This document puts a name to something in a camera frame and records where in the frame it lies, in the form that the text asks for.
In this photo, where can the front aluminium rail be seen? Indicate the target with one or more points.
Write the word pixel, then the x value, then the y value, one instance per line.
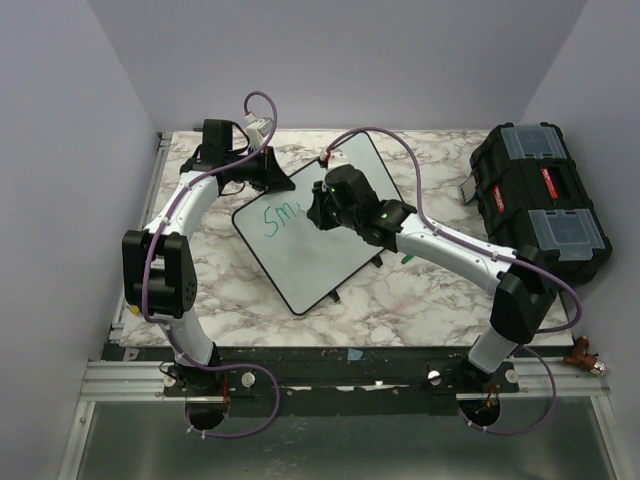
pixel 106 381

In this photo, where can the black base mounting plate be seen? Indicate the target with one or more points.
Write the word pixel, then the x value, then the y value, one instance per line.
pixel 329 381

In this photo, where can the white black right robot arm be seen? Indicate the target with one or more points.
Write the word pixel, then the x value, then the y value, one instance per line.
pixel 521 289

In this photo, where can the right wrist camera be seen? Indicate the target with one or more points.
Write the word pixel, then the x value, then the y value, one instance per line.
pixel 333 159

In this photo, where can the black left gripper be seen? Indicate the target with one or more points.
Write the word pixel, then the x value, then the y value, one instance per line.
pixel 271 176

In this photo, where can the black framed whiteboard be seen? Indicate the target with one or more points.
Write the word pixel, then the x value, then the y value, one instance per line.
pixel 304 264

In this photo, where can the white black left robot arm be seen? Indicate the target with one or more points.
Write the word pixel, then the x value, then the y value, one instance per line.
pixel 158 269

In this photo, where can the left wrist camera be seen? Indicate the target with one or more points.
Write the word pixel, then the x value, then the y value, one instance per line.
pixel 258 130

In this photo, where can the copper pipe fitting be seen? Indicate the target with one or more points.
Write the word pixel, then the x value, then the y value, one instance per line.
pixel 580 358

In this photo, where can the black plastic toolbox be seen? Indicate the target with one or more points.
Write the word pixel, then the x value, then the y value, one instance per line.
pixel 527 189

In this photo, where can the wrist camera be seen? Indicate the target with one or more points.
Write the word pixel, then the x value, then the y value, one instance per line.
pixel 333 159
pixel 258 130

